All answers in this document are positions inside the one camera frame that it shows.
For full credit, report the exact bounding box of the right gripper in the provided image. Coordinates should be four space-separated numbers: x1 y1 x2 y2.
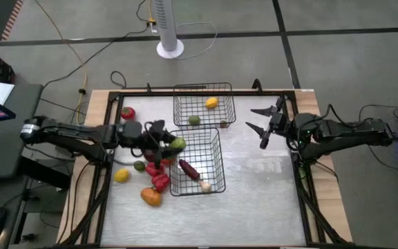
245 98 292 138

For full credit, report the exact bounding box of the white garlic bulb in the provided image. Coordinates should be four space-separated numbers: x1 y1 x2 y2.
198 179 213 194

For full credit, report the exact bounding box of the dark red eggplant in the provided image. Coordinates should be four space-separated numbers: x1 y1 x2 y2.
178 158 201 181

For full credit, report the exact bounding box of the red apple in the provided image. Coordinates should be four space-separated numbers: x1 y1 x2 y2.
120 106 137 121

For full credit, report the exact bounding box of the green cucumber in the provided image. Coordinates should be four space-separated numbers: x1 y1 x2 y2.
170 137 187 151

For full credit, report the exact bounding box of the orange bell pepper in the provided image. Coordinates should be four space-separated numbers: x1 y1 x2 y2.
140 187 162 208

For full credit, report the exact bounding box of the black desk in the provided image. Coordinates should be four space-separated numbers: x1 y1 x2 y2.
0 82 44 179

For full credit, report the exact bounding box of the white tower fan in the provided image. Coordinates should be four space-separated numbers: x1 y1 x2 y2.
151 0 185 59

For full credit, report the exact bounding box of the black wire basket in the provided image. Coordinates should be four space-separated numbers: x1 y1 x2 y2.
173 82 237 129
168 127 227 197

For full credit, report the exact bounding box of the yellow cable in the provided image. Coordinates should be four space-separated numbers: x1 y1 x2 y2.
32 0 88 125

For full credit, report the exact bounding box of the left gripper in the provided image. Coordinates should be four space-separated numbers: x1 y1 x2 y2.
146 119 184 156

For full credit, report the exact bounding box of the black metal table frame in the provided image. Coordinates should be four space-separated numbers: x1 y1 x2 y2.
56 78 359 249

